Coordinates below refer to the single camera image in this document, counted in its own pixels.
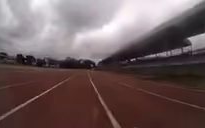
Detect distant row of trees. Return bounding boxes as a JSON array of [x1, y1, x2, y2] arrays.
[[0, 49, 97, 70]]

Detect red running track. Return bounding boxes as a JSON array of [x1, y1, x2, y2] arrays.
[[0, 67, 205, 128]]

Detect roofed grandstand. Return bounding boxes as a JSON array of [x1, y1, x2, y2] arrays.
[[97, 0, 205, 81]]

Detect grass field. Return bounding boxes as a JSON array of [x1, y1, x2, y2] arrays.
[[0, 62, 71, 70]]

